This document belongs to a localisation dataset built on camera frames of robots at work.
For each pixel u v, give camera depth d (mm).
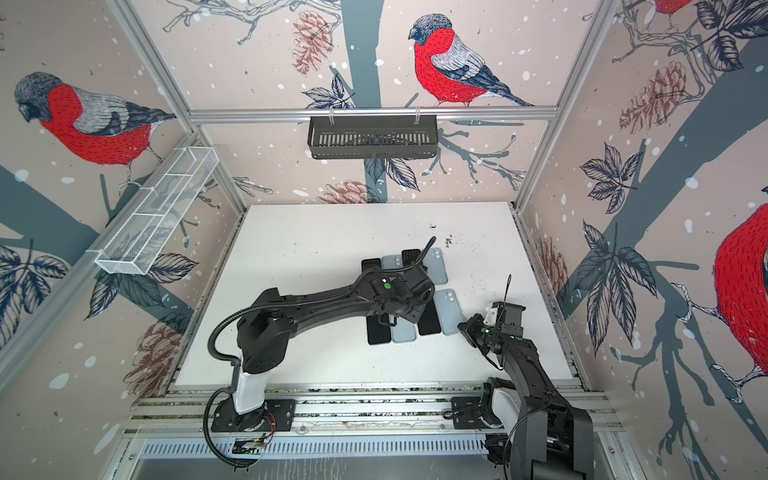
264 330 474
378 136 1033
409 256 1072
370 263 1037
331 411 761
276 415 729
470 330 777
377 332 878
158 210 790
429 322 880
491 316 819
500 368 702
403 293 643
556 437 438
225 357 478
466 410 732
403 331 878
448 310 946
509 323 684
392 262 1043
